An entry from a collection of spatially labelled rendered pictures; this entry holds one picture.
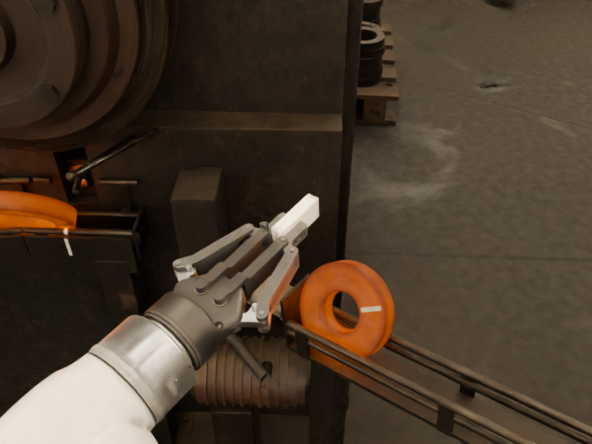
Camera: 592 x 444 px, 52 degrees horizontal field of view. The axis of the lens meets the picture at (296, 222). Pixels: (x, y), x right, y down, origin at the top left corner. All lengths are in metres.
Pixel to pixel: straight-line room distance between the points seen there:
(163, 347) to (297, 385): 0.58
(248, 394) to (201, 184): 0.38
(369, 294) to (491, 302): 1.12
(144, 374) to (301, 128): 0.60
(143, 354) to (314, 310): 0.46
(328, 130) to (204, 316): 0.53
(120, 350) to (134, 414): 0.06
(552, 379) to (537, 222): 0.69
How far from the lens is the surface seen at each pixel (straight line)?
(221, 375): 1.10
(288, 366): 1.10
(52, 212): 1.07
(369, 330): 0.91
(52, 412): 0.53
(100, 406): 0.53
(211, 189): 1.02
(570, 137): 2.89
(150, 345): 0.55
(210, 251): 0.65
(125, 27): 0.86
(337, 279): 0.92
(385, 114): 2.80
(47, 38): 0.82
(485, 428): 0.86
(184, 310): 0.57
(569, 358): 1.93
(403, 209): 2.27
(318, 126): 1.04
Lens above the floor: 1.41
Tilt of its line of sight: 40 degrees down
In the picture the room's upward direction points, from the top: straight up
